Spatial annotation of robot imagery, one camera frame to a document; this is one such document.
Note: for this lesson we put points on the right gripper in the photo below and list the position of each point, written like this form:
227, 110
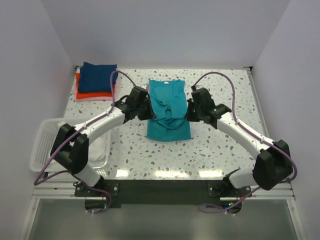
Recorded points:
189, 116

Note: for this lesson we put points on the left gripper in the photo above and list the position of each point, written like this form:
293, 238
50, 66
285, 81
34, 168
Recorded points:
150, 114

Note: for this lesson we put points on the teal t shirt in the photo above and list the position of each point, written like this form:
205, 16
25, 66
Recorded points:
169, 104

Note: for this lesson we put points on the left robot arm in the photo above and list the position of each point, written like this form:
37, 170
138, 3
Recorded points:
71, 146

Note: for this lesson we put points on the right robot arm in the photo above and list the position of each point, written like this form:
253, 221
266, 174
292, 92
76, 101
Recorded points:
272, 165

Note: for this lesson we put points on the folded orange t shirt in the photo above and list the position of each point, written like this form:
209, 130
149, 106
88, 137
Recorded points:
95, 94

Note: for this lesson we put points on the white t shirt in basket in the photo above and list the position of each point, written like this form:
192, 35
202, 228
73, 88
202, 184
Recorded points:
98, 151

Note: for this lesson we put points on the folded pink t shirt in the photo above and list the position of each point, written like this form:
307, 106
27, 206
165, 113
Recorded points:
92, 98

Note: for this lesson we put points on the white plastic basket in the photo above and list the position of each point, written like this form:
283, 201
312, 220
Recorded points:
43, 144

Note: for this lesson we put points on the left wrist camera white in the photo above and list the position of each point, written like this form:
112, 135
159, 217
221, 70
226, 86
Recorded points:
145, 86

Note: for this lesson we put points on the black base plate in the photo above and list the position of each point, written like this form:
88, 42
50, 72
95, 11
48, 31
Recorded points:
116, 193

